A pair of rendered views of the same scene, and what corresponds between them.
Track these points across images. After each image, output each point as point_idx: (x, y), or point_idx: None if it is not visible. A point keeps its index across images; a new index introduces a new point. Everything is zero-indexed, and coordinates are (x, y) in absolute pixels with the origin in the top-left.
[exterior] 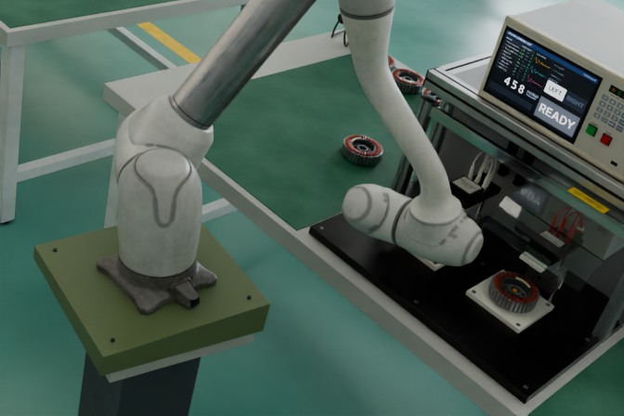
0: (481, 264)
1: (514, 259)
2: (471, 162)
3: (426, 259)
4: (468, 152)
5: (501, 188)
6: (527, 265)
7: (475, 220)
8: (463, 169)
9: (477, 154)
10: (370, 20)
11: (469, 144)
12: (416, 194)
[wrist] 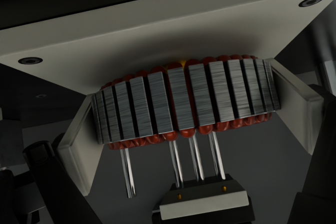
0: (40, 95)
1: (53, 111)
2: (267, 156)
3: (63, 46)
4: (282, 167)
5: (190, 159)
6: (33, 117)
7: (131, 177)
8: (270, 132)
9: (264, 178)
10: None
11: (290, 183)
12: (324, 54)
